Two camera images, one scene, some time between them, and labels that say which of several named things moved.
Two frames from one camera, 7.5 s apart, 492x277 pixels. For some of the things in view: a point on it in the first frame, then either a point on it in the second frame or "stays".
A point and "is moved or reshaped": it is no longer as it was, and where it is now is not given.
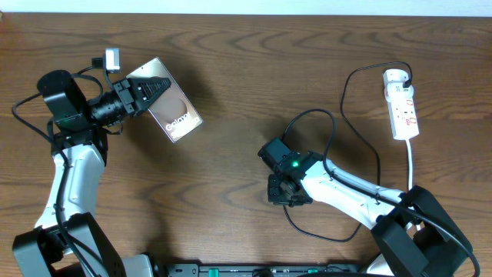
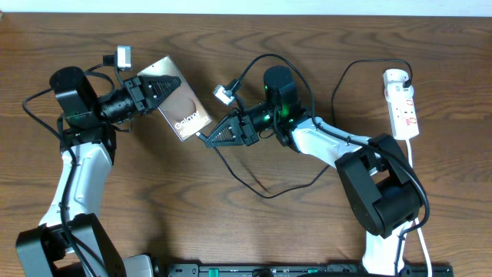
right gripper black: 274,198 → 241,128
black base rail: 227,270 stays
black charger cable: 354,128 → 324,169
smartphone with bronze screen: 173,111 is moved or reshaped
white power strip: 400,104 stays
